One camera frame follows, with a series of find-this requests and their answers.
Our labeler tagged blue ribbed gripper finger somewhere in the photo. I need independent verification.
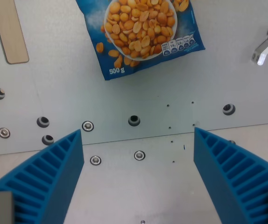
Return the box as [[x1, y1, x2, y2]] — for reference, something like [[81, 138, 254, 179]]
[[0, 129, 85, 224], [193, 127, 268, 224]]

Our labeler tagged silver washer bolt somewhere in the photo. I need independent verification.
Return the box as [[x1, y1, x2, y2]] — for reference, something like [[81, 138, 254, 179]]
[[134, 150, 146, 161], [0, 127, 11, 139], [90, 155, 102, 166], [82, 120, 95, 132]]

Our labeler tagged blue peanut bag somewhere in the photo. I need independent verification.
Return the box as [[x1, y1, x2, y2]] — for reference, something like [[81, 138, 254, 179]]
[[75, 0, 206, 81]]

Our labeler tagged light wooden strip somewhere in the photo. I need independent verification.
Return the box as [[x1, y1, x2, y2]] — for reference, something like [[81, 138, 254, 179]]
[[0, 0, 30, 64]]

